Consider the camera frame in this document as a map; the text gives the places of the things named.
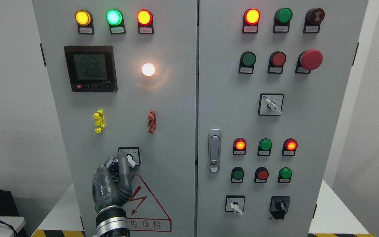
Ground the green push button upper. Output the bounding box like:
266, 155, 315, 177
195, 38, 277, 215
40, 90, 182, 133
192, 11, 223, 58
238, 51, 257, 74

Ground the grey cabinet door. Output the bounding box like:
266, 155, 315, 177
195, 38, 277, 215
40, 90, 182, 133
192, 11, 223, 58
33, 0, 197, 237
197, 0, 368, 237

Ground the red terminal connector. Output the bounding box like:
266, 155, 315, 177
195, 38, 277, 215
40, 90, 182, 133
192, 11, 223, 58
147, 110, 157, 134

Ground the red push button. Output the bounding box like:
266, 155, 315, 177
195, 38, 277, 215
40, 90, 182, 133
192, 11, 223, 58
254, 167, 269, 183
267, 51, 286, 74

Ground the green lit indicator lamp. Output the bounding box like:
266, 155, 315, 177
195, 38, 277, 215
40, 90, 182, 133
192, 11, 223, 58
106, 9, 126, 35

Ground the red lit lamp lower left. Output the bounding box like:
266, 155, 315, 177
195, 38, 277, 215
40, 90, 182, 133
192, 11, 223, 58
233, 138, 247, 156

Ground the white rotary light switch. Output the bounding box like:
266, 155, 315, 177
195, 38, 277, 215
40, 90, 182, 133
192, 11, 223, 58
118, 146, 141, 168

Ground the yellow terminal connector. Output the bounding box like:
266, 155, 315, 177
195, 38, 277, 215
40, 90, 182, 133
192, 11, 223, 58
93, 109, 105, 134

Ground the red emergency stop button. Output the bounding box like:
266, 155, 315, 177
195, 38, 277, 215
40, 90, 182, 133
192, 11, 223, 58
295, 49, 323, 74

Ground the white rotary switch upper right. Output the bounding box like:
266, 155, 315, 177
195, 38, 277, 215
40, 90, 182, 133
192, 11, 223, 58
258, 93, 284, 116

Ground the dark red buzzer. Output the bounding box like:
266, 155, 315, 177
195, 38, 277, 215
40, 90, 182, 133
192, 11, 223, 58
303, 8, 325, 34

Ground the clear small light bulb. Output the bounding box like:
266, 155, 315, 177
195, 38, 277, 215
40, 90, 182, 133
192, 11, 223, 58
141, 63, 156, 77

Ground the yellow indicator lamp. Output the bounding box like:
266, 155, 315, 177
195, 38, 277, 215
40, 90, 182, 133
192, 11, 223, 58
75, 9, 94, 35

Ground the green lamp lower middle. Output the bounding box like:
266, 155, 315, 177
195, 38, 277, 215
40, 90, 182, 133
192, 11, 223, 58
257, 138, 272, 156

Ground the grey left cabinet door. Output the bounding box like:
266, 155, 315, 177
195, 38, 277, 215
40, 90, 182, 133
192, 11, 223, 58
33, 0, 197, 237

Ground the white rotary switch bottom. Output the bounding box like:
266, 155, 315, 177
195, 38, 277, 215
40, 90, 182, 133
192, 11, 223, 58
225, 195, 245, 216

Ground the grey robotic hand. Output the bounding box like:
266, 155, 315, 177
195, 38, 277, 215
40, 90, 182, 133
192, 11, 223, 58
93, 151, 133, 213

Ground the green lamp top right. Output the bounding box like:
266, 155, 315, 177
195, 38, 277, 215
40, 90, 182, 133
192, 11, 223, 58
273, 8, 293, 33

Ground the red lit lamp lower right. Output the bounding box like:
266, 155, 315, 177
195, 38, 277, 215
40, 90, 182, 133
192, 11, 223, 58
282, 138, 298, 156

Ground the red electrical warning sticker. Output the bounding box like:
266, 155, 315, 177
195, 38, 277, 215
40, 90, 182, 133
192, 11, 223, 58
123, 174, 172, 232

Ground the silver door lock handle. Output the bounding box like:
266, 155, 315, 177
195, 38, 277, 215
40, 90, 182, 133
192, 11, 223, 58
208, 129, 222, 173

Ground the red lit indicator lamp left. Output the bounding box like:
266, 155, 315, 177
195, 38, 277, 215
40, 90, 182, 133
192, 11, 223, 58
136, 9, 154, 34

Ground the red push button upper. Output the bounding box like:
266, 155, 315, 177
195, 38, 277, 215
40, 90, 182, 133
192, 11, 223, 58
267, 51, 286, 74

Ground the green push button lower left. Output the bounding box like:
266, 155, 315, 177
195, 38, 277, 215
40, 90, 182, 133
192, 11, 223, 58
231, 167, 245, 183

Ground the red push button lower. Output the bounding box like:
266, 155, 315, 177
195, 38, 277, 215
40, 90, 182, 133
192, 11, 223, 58
254, 167, 269, 183

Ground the white box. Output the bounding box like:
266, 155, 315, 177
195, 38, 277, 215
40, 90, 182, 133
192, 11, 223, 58
0, 216, 26, 237

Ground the black rotary knob switch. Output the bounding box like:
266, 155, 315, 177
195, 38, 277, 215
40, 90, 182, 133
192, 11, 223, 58
269, 196, 290, 220

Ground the white platform base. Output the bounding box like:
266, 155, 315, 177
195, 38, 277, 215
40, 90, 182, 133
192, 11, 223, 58
32, 181, 373, 237

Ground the black cable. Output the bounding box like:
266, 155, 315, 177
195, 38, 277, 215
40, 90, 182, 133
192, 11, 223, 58
0, 212, 19, 237

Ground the grey right cabinet door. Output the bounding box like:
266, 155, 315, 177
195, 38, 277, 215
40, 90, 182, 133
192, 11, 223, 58
197, 0, 368, 237

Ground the red lit lamp top right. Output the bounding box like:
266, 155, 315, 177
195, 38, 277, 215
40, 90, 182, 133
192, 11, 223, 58
242, 8, 261, 34

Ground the black digital power meter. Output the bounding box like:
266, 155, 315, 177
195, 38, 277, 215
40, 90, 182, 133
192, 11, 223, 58
64, 45, 117, 92

